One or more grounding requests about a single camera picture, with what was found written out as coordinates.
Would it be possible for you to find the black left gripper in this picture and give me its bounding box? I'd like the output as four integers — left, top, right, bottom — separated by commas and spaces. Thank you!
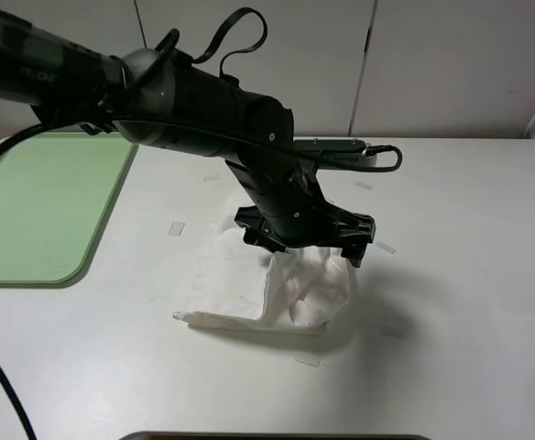
235, 203, 376, 269

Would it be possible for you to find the white short sleeve shirt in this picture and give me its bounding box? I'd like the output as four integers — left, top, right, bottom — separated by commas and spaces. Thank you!
171, 190, 354, 338

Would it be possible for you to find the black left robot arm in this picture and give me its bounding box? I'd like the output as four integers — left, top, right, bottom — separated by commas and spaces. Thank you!
0, 10, 376, 267

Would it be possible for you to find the green plastic tray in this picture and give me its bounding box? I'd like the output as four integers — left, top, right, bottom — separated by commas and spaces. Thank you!
0, 133, 137, 288

